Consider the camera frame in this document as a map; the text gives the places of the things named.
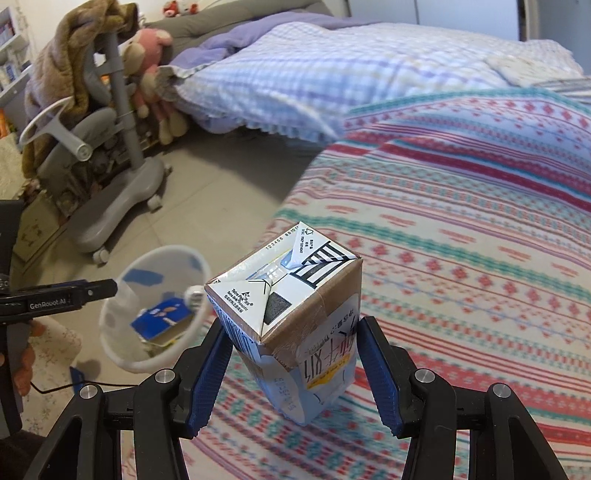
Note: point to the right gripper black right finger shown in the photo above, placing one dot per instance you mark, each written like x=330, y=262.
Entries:
x=419, y=405

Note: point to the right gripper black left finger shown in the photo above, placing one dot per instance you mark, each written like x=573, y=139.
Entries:
x=170, y=405

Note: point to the blue box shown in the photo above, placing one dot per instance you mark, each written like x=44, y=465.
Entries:
x=163, y=323

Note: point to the blue white milk carton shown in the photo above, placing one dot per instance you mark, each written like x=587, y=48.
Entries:
x=291, y=310

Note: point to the white round trash bin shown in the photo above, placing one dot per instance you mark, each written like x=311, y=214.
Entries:
x=155, y=276

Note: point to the left human hand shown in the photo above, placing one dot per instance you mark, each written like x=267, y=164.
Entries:
x=23, y=375

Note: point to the floral beige rug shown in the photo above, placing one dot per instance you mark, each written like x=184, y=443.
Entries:
x=56, y=350

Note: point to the cardboard box on floor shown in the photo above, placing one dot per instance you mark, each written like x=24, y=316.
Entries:
x=41, y=221

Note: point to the grey kids desk chair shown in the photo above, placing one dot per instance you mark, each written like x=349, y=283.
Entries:
x=97, y=172

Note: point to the striped patterned bed cover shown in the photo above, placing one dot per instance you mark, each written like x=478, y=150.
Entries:
x=471, y=213

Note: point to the brown fleece blanket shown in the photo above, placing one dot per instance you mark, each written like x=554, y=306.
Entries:
x=57, y=71

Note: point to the pink plush toy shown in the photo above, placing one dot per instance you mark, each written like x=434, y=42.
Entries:
x=141, y=59

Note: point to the blue plaid duvet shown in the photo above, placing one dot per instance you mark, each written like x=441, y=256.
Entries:
x=299, y=75

